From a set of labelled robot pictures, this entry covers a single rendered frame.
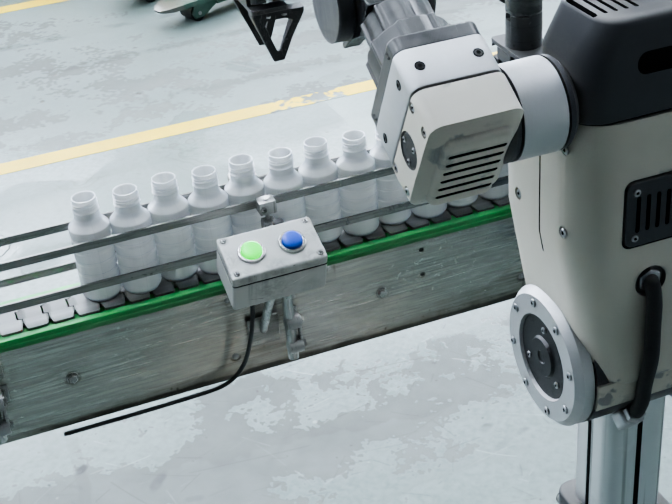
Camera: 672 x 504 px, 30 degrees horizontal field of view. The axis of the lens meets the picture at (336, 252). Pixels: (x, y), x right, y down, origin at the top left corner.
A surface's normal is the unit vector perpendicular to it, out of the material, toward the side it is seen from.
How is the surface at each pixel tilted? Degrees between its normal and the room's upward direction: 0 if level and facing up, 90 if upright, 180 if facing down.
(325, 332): 90
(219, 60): 0
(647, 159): 90
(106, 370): 90
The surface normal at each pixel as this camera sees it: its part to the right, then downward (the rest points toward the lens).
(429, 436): -0.07, -0.85
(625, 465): 0.36, 0.47
